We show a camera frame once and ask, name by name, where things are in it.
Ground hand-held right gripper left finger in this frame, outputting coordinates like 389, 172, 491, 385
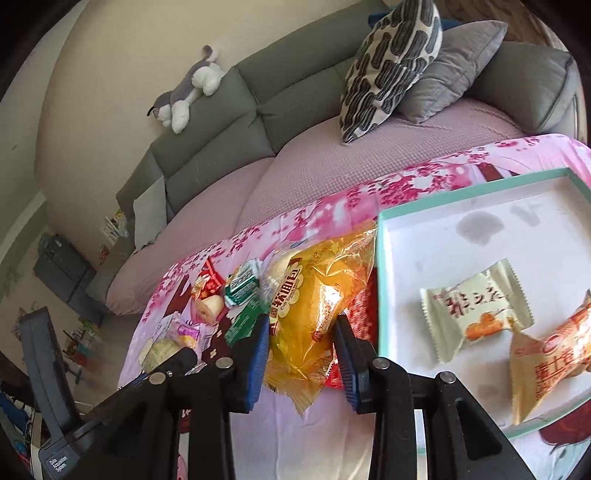
85, 314, 271, 480

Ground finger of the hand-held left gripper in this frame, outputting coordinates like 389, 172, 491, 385
111, 348, 197, 432

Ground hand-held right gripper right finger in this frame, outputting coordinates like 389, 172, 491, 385
332, 313, 539, 480

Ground pale green cake packet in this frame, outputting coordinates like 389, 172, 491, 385
139, 337, 185, 372

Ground red patterned cake packet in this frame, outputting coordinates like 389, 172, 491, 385
323, 286, 382, 391

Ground clear jelly cup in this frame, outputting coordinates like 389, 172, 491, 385
194, 295, 227, 326

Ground yellow bread packet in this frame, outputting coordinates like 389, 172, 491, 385
265, 222, 377, 418

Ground white box with teal rim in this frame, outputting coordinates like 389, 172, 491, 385
373, 168, 591, 439

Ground colourful toy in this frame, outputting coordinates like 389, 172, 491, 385
65, 318, 100, 370

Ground dark green snack packet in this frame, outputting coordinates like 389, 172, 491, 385
224, 300, 269, 347

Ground light green snack packet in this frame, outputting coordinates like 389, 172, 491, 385
224, 258, 266, 308

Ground small red snack packet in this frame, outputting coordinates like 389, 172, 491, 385
191, 256, 227, 301

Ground dark grey storage box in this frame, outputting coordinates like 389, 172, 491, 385
32, 233, 105, 324

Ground cream snack packet orange print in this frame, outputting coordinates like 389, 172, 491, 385
419, 258, 536, 365

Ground light grey small cushion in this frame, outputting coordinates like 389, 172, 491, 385
134, 178, 167, 252

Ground white book stack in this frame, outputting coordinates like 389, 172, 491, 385
102, 210, 130, 241

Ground pink printed blanket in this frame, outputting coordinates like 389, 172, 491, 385
117, 134, 591, 480

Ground mauve knit sofa cover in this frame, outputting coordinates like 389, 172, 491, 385
106, 99, 527, 317

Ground orange and cream snack packet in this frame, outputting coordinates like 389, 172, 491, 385
508, 291, 591, 428

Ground grey sofa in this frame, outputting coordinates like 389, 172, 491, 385
85, 23, 580, 305

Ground grey and white plush dog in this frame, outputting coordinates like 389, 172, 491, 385
148, 45, 227, 134

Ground black and white patterned pillow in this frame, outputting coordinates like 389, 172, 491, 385
339, 0, 444, 145

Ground grey pillow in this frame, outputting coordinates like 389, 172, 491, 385
396, 21, 509, 124

